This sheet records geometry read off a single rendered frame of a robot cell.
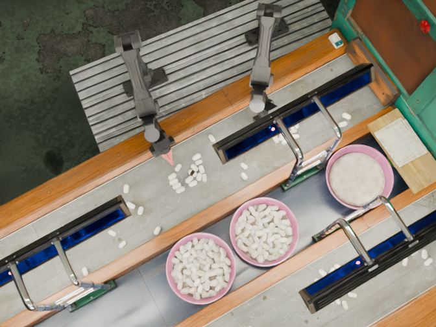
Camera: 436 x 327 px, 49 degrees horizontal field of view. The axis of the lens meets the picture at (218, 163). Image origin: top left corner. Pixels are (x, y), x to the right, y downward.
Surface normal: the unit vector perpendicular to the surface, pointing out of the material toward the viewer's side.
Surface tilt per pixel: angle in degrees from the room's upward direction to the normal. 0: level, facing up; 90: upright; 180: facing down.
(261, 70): 23
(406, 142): 0
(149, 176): 0
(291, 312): 0
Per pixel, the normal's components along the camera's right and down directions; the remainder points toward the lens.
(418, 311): -0.03, -0.27
